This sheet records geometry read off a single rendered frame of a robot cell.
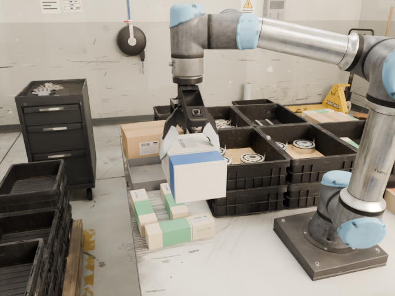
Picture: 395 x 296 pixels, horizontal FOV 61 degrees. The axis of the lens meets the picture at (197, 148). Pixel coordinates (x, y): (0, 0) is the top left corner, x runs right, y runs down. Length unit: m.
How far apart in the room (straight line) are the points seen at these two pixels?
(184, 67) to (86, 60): 3.87
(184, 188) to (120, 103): 3.98
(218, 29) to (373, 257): 0.84
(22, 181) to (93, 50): 2.61
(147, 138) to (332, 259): 1.04
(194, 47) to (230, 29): 0.08
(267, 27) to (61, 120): 2.00
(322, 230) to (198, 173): 0.56
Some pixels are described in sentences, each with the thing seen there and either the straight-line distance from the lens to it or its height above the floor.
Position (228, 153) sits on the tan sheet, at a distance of 1.57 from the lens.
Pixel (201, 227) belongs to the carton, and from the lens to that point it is 1.20.
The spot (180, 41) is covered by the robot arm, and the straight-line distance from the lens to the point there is 0.75.
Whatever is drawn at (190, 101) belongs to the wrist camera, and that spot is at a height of 1.26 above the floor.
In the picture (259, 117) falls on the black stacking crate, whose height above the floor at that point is 0.85.
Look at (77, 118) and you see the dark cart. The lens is 2.63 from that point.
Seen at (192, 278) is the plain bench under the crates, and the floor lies 0.70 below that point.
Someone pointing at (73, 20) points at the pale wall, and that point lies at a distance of 4.56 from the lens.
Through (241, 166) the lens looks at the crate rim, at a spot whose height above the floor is 0.92.
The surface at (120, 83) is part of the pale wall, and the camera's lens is 4.63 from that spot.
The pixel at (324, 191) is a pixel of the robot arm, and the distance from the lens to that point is 1.12.
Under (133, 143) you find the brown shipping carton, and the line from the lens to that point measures 1.72.
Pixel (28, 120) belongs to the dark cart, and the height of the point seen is 0.72.
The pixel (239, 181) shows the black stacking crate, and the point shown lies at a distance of 1.26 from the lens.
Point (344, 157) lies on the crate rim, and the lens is 1.41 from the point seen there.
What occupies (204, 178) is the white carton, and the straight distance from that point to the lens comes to 0.75.
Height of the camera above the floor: 1.45
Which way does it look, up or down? 22 degrees down
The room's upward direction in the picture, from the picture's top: straight up
